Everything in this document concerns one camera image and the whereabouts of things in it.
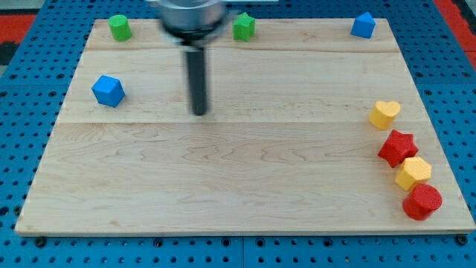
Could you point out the blue cube block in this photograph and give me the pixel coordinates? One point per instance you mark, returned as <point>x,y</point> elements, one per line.
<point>108,91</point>

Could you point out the red star block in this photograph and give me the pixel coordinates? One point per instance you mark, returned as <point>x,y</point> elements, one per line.
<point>397,147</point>

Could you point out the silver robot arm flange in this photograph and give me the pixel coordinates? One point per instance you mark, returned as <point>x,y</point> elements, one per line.
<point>192,24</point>

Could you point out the red cylinder block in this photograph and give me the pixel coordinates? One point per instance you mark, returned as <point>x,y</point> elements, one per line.
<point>422,202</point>

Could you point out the yellow heart block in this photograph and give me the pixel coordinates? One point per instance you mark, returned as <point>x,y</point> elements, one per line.
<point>384,113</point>

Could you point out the green star block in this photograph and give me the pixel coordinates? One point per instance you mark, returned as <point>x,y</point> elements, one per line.
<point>243,27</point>

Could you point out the yellow hexagon block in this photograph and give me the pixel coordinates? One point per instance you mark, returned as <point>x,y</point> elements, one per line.
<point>412,172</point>

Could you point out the green cylinder block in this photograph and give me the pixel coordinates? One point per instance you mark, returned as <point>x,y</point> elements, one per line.
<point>119,27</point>

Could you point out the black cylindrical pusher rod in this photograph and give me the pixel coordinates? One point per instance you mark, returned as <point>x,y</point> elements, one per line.
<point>197,80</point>

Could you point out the blue pentagon block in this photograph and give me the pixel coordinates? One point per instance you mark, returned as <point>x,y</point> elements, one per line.
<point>363,26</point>

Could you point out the light wooden board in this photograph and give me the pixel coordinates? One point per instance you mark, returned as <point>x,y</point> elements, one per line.
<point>286,147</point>

